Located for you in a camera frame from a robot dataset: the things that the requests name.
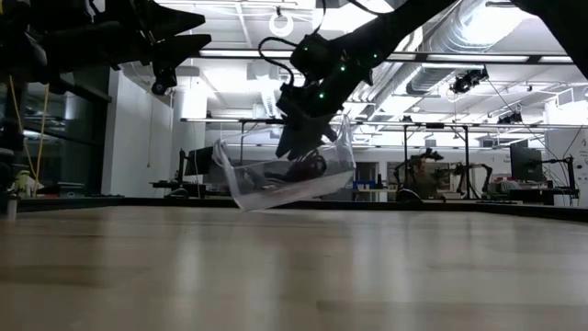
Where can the clear plastic box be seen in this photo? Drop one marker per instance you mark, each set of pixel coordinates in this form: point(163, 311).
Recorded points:
point(294, 193)

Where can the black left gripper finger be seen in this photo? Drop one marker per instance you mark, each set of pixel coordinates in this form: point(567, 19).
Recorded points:
point(177, 20)
point(184, 48)

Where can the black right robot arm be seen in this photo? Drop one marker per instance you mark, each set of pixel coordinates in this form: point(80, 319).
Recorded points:
point(404, 23)

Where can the black computer monitor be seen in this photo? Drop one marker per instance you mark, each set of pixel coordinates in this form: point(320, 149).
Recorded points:
point(200, 161)
point(526, 163)

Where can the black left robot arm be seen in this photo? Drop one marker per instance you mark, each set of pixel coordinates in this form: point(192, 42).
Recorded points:
point(55, 41)

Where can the silver ceiling air duct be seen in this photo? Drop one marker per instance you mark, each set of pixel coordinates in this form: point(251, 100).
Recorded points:
point(459, 41)

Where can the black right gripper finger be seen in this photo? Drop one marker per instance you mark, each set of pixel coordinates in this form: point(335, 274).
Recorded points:
point(321, 138)
point(290, 146)

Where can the blue storage bins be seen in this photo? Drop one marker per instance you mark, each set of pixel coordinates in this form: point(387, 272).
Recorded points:
point(365, 185)

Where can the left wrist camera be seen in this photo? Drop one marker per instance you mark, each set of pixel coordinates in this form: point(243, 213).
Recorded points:
point(163, 76)

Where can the grey storage box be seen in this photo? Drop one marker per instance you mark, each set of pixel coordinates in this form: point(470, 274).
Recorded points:
point(71, 188)

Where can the black background robot arm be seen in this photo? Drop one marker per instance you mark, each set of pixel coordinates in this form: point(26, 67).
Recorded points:
point(473, 177)
point(418, 170)

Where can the black overhead camera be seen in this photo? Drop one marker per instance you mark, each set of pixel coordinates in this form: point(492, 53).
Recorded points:
point(466, 83)

